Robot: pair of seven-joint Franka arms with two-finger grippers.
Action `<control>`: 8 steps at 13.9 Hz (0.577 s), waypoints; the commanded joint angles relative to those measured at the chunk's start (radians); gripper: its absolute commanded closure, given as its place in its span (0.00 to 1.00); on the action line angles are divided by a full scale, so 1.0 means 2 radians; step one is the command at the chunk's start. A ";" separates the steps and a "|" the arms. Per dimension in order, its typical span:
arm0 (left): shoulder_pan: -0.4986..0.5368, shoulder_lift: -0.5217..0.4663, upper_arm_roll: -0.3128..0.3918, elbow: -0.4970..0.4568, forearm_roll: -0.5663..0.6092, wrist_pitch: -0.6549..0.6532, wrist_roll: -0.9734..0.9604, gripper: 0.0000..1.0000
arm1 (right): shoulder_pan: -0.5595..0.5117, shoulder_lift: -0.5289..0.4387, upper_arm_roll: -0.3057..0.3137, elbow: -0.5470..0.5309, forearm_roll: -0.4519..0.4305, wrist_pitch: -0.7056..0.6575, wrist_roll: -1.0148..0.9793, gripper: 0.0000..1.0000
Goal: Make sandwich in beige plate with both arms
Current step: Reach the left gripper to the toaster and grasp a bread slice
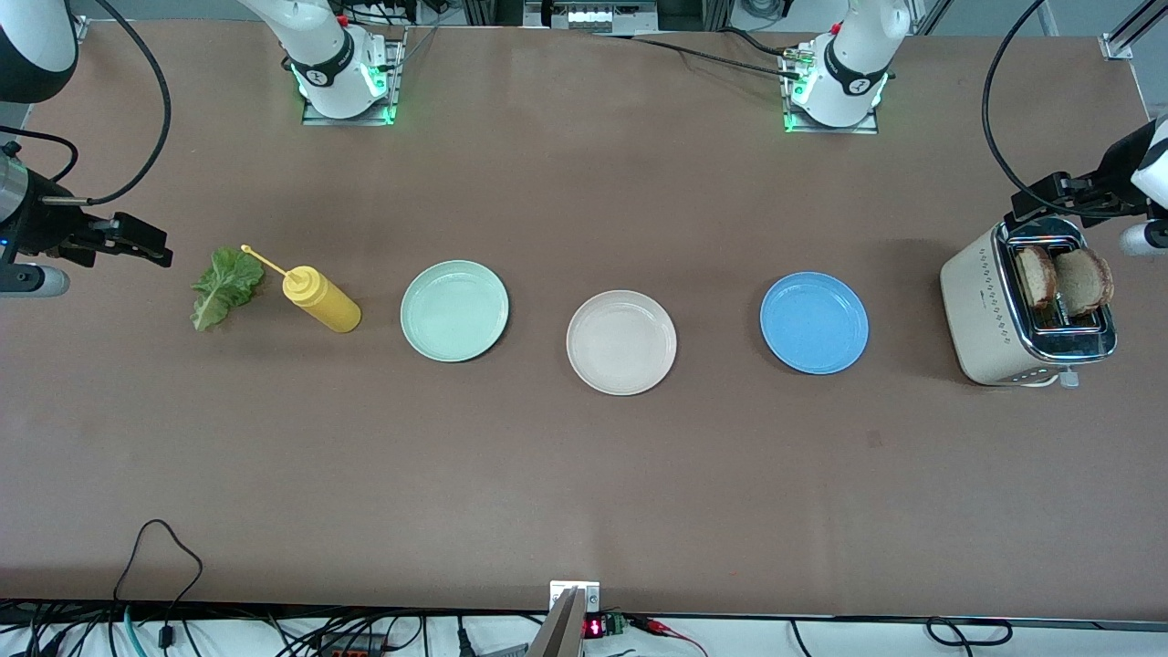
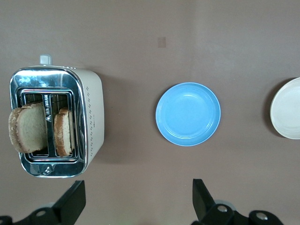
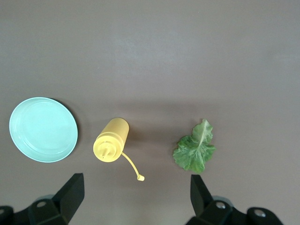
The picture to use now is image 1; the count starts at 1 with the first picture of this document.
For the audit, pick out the cream chrome toaster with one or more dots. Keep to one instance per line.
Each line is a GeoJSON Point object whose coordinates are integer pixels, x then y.
{"type": "Point", "coordinates": [985, 310]}

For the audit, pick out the blue plate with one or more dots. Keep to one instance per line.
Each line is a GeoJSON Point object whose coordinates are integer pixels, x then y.
{"type": "Point", "coordinates": [814, 323]}

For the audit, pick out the aluminium frame profile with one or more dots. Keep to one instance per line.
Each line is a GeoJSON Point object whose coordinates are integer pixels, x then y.
{"type": "Point", "coordinates": [1127, 32]}
{"type": "Point", "coordinates": [80, 29]}

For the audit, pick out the yellow squeeze bottle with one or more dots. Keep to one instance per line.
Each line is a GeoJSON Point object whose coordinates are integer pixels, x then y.
{"type": "Point", "coordinates": [321, 301]}

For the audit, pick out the green lettuce leaf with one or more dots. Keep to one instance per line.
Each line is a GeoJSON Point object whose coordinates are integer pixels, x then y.
{"type": "Point", "coordinates": [224, 287]}

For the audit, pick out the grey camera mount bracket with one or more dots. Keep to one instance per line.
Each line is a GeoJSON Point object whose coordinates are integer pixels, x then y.
{"type": "Point", "coordinates": [561, 625]}

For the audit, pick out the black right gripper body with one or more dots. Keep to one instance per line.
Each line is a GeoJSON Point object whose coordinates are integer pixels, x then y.
{"type": "Point", "coordinates": [44, 225]}

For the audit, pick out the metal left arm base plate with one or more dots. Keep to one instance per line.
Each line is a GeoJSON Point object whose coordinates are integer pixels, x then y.
{"type": "Point", "coordinates": [835, 130]}

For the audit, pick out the brown bread slice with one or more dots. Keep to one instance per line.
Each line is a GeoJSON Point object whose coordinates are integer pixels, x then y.
{"type": "Point", "coordinates": [1086, 278]}
{"type": "Point", "coordinates": [1034, 276]}

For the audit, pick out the pale green plate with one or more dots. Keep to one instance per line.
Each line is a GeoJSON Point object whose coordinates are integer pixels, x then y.
{"type": "Point", "coordinates": [454, 311]}

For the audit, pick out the red digit display module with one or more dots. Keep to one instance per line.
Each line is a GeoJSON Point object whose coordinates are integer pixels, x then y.
{"type": "Point", "coordinates": [595, 628]}

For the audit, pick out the grey power strip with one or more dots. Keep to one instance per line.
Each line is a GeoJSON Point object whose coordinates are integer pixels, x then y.
{"type": "Point", "coordinates": [589, 16]}

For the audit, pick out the beige plate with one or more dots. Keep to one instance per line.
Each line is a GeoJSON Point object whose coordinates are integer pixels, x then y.
{"type": "Point", "coordinates": [621, 342]}

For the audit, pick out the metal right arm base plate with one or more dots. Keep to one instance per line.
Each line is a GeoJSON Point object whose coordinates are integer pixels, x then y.
{"type": "Point", "coordinates": [397, 73]}

